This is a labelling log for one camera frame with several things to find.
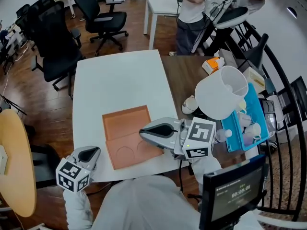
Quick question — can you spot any round wooden table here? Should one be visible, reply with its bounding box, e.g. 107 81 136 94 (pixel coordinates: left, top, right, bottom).
0 108 37 218

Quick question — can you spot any orange cardboard box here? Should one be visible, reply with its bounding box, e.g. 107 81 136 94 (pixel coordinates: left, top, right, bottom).
102 105 165 170

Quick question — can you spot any white mug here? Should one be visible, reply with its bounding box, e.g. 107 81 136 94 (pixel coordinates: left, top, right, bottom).
237 113 252 129
244 122 262 141

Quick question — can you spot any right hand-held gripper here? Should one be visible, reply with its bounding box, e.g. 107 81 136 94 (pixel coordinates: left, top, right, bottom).
139 117 216 161

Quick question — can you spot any white lampshade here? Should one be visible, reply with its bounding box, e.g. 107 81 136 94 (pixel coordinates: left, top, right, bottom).
194 65 249 120

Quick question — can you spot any black office chair with armrests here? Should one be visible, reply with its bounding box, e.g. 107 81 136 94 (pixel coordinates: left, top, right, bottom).
73 0 129 57

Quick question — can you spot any white stool seat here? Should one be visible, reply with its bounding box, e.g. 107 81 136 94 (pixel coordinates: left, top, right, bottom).
213 6 249 30

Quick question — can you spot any white ceramic jar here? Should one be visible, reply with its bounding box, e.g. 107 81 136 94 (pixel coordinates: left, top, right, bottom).
181 96 199 115

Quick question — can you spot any orange and white small box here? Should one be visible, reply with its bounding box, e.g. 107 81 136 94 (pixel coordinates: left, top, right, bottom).
201 57 225 75

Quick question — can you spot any black high-back office chair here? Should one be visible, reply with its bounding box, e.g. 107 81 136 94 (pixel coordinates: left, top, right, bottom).
28 0 86 98

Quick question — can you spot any person's left forearm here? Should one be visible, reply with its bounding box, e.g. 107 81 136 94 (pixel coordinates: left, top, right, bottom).
62 189 94 230

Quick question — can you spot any person's grey top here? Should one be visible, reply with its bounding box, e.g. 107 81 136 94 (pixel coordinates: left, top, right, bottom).
92 175 202 230

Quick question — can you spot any black metal railing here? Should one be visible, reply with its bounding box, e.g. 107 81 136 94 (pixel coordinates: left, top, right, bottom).
215 20 307 225

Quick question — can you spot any small clear plastic bottle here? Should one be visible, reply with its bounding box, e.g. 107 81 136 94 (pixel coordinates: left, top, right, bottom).
214 129 233 144

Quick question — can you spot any grey flat box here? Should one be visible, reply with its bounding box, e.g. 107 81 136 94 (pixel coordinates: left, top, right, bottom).
0 144 9 176

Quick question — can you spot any person's right forearm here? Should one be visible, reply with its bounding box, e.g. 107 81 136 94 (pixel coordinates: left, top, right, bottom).
190 156 223 199

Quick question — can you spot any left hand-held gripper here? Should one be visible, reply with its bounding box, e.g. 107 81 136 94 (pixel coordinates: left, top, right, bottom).
56 146 101 194

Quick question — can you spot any black monitor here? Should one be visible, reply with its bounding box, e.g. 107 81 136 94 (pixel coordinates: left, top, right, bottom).
199 154 267 230

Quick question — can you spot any black desk lamp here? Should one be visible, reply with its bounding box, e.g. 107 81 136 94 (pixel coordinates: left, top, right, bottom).
244 34 270 69

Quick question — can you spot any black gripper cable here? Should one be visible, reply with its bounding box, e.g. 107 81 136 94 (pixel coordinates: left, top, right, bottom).
177 159 202 213

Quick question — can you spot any blue plastic bin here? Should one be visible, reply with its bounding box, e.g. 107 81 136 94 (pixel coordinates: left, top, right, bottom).
220 82 270 152

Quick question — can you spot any black round table base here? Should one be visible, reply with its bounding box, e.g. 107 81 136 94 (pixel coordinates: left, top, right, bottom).
30 144 61 189

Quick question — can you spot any small white table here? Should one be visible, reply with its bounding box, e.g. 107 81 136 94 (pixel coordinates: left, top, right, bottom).
143 0 183 50

